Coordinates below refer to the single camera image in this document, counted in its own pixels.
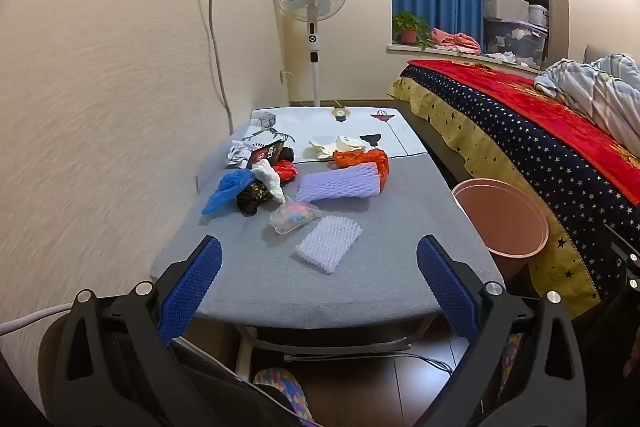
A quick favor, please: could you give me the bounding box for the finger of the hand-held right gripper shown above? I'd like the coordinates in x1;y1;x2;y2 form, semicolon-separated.
604;226;640;308

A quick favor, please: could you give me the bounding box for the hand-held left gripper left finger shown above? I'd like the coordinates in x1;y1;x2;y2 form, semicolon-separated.
50;235;236;427

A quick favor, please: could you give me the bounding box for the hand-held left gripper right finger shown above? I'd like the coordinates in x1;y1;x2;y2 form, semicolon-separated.
416;234;588;427

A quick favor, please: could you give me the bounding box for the pink plastic bin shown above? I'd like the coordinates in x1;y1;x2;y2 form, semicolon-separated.
451;178;550;280

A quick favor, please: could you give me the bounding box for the blue plastic bag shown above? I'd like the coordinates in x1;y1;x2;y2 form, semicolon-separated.
201;169;257;216

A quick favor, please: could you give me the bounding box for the black gold patterned packet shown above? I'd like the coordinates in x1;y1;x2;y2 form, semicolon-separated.
235;182;273;214

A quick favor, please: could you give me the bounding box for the clear bag with colourful bits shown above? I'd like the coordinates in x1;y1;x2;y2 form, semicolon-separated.
270;201;323;235

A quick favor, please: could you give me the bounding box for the white foam net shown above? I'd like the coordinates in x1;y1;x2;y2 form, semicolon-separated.
294;214;363;276

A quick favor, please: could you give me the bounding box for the printed paper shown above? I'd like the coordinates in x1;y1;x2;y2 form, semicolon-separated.
226;139;258;168

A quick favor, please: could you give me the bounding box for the red plastic wrapper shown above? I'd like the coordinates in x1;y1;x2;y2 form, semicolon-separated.
272;159;300;185

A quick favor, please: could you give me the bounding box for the purple foam net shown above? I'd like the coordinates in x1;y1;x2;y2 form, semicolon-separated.
294;161;383;204

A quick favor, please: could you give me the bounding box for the white tissue paper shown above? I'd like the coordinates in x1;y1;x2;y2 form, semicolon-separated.
307;135;368;160

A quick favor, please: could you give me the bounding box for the colourful patterned cloth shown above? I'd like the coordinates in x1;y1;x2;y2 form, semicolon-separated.
252;367;316;427

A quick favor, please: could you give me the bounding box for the striped blue duvet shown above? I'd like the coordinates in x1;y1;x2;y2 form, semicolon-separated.
534;53;640;135

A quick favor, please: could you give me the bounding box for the white printed table cloth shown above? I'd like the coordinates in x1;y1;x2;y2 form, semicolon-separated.
227;106;428;165

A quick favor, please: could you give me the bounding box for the pink crumpled cloth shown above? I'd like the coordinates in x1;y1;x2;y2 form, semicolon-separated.
429;28;482;54

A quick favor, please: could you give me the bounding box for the clear plastic storage box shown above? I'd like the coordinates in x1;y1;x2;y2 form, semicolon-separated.
482;18;548;68

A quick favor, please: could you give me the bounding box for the potted green plant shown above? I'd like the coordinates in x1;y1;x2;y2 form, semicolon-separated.
391;11;431;46

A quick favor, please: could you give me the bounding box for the beige box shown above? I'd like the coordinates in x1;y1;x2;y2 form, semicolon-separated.
482;0;530;24

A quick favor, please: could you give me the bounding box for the grey table frame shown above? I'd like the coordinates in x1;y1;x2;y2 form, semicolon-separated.
235;312;441;380

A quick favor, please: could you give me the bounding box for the white power cable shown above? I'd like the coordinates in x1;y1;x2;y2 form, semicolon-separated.
0;302;76;338

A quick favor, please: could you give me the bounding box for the grey wall cable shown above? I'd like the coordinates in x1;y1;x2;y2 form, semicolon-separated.
192;0;236;135

